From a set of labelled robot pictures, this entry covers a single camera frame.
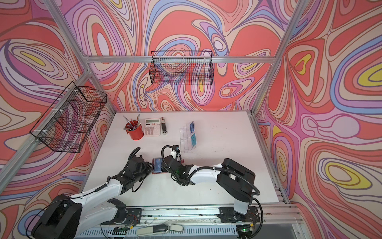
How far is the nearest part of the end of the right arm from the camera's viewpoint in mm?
621

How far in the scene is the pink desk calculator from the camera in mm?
1066

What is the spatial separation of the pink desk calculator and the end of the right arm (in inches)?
16.8
